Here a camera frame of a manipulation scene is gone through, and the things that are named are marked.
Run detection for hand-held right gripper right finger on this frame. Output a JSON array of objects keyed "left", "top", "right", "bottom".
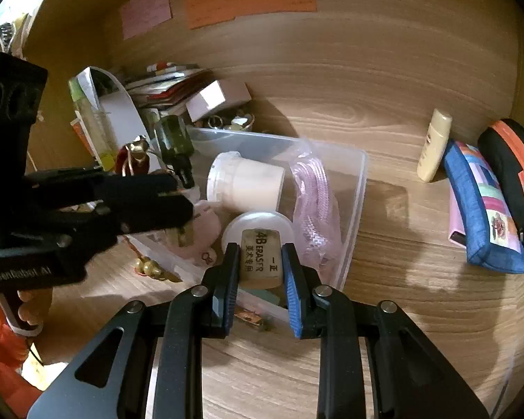
[{"left": 282, "top": 242, "right": 492, "bottom": 419}]

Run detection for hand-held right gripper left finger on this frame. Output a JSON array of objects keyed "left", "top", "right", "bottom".
[{"left": 26, "top": 242, "right": 241, "bottom": 419}]

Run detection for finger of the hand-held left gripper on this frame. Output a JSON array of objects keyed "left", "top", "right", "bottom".
[
  {"left": 61, "top": 194, "right": 196, "bottom": 235},
  {"left": 24, "top": 168, "right": 181, "bottom": 205}
]

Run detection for beige eraser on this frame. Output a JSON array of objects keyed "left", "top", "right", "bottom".
[{"left": 239, "top": 227, "right": 285, "bottom": 289}]

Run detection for dark green glass bottle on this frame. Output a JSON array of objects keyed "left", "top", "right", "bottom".
[{"left": 154, "top": 115, "right": 196, "bottom": 188}]

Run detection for white cylindrical cup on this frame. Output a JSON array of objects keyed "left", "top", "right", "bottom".
[{"left": 206, "top": 152, "right": 286, "bottom": 214}]

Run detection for pink braided rope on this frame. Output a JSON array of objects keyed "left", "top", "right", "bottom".
[{"left": 288, "top": 137, "right": 344, "bottom": 272}]

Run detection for clear plastic storage box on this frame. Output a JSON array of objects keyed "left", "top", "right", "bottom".
[{"left": 126, "top": 126, "right": 370, "bottom": 326}]

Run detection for person's left forearm orange sleeve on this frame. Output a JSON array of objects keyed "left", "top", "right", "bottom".
[{"left": 0, "top": 296, "right": 45, "bottom": 416}]

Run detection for person's left hand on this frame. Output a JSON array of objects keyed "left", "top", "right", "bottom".
[{"left": 17, "top": 288, "right": 54, "bottom": 329}]

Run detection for red ornament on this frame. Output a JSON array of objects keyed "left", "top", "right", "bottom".
[{"left": 115, "top": 136, "right": 152, "bottom": 178}]

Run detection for small copper trinket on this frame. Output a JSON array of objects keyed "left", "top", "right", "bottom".
[{"left": 236, "top": 308, "right": 268, "bottom": 331}]

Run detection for pink cloth pouch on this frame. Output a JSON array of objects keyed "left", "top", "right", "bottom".
[{"left": 157, "top": 198, "right": 224, "bottom": 268}]

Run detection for gold bells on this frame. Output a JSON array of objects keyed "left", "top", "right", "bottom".
[{"left": 134, "top": 257, "right": 180, "bottom": 283}]

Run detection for white paper holder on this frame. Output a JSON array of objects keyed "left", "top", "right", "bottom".
[{"left": 68, "top": 66, "right": 152, "bottom": 172}]

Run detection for round white jar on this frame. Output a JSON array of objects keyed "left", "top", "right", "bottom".
[{"left": 222, "top": 211, "right": 295, "bottom": 263}]

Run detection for yellow-green clear bottle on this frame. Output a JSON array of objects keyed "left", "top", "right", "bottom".
[{"left": 70, "top": 78, "right": 115, "bottom": 167}]

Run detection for stack of notebooks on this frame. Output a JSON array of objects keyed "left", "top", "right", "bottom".
[{"left": 124, "top": 62, "right": 214, "bottom": 111}]

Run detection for pile of metal keyrings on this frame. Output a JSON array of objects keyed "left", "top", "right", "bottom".
[{"left": 196, "top": 112, "right": 256, "bottom": 132}]

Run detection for small white cardboard box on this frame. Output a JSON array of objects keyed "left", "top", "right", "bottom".
[{"left": 184, "top": 80, "right": 252, "bottom": 123}]

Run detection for pink sticky note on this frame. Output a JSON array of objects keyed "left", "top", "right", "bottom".
[{"left": 121, "top": 0, "right": 173, "bottom": 40}]

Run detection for pink flat case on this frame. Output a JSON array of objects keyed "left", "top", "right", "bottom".
[{"left": 447, "top": 188, "right": 469, "bottom": 250}]

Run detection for pale yellow lotion bottle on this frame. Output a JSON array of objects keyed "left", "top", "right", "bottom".
[{"left": 417, "top": 108, "right": 453, "bottom": 183}]

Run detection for blue patchwork pencil case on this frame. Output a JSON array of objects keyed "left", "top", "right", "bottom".
[{"left": 443, "top": 140, "right": 524, "bottom": 275}]

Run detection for orange sticky note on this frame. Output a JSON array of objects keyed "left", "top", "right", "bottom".
[{"left": 184, "top": 0, "right": 318, "bottom": 30}]

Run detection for black and orange pouch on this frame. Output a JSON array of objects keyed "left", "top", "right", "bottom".
[{"left": 477, "top": 119, "right": 524, "bottom": 247}]

